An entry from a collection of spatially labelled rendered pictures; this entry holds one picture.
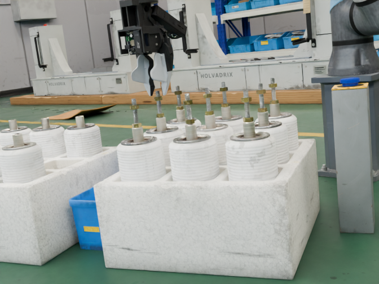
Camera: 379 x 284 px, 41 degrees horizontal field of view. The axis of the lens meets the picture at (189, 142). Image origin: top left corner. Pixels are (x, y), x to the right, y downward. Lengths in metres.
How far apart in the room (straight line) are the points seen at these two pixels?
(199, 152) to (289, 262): 0.26
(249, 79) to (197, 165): 2.62
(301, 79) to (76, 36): 5.72
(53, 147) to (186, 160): 0.55
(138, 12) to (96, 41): 7.69
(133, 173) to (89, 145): 0.36
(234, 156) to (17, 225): 0.51
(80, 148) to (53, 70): 4.35
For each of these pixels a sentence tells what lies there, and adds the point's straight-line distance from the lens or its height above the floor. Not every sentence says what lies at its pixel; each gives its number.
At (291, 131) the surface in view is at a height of 0.22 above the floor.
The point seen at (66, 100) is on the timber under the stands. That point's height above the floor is 0.05.
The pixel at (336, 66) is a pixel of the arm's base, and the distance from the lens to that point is 1.55.
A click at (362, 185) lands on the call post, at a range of 1.14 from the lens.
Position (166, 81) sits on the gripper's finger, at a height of 0.36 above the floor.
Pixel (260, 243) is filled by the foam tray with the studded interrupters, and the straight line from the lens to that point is 0.96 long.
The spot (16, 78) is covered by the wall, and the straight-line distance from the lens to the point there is 7.98.
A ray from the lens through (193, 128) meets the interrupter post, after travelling 1.00.
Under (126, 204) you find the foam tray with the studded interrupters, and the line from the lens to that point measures 1.03.
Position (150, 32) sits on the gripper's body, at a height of 0.47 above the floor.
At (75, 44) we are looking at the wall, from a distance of 8.55.
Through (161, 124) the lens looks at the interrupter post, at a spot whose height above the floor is 0.27.
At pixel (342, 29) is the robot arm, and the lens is 1.55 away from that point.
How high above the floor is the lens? 0.43
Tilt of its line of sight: 11 degrees down
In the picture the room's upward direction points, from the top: 6 degrees counter-clockwise
